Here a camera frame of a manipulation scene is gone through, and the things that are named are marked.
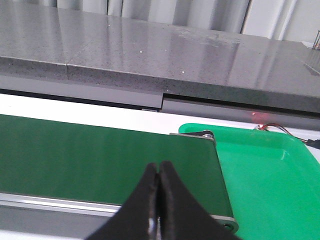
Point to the grey stone countertop slab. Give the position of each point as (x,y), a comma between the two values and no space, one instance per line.
(54,44)

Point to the green conveyor belt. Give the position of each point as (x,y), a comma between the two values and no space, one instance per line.
(43,161)

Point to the green plastic tray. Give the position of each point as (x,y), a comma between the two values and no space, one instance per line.
(273,182)

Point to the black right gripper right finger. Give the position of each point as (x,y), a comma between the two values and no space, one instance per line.
(181,217)

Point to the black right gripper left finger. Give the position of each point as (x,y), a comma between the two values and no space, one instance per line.
(137,219)

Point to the grey cabinet front panel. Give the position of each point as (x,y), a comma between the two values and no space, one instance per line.
(70,91)

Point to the white pleated curtain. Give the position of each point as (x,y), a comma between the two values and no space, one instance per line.
(291,20)

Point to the aluminium conveyor frame rail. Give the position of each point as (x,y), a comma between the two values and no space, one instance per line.
(66,218)

